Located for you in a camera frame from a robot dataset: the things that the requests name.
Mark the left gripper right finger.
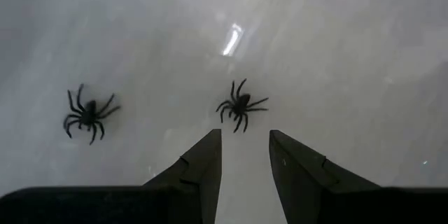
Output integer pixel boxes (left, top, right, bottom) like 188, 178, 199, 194
269, 129, 448, 224

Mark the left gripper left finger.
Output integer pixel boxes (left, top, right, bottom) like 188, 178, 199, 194
0, 129, 222, 224

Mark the black plastic spider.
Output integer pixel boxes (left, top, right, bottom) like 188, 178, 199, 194
215, 78, 270, 134
62, 83, 122, 146

